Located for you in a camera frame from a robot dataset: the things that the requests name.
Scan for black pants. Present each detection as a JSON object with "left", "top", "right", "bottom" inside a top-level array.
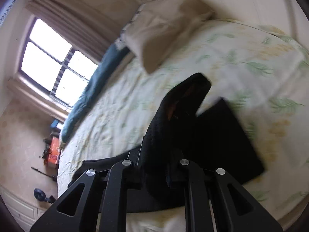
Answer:
[{"left": 67, "top": 72, "right": 266, "bottom": 214}]

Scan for black stick tool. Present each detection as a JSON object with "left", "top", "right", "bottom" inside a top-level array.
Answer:
[{"left": 31, "top": 166, "right": 57, "bottom": 182}]

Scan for red printed box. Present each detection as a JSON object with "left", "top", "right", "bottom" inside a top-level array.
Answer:
[{"left": 43, "top": 136, "right": 61, "bottom": 169}]

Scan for dark blue round device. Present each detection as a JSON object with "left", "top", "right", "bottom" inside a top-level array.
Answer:
[{"left": 34, "top": 188, "right": 56, "bottom": 204}]

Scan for blue storage box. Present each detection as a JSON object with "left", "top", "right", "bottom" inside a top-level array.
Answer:
[{"left": 50, "top": 119, "right": 63, "bottom": 130}]

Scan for white cabinet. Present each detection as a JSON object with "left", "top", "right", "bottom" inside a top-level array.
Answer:
[{"left": 1, "top": 186, "right": 46, "bottom": 231}]

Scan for teal quilted blanket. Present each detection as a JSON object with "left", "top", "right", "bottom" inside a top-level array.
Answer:
[{"left": 59, "top": 43, "right": 130, "bottom": 143}]

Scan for floral white bed sheet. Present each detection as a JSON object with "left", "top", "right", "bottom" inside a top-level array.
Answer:
[{"left": 56, "top": 19, "right": 309, "bottom": 232}]

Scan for beige curtain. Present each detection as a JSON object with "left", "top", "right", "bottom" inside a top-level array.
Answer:
[{"left": 26, "top": 0, "right": 121, "bottom": 63}]

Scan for beige pillow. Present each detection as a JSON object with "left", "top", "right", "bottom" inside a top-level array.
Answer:
[{"left": 121, "top": 0, "right": 214, "bottom": 74}]

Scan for window with dark frame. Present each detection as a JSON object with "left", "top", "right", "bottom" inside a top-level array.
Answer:
[{"left": 18, "top": 18, "right": 98, "bottom": 108}]

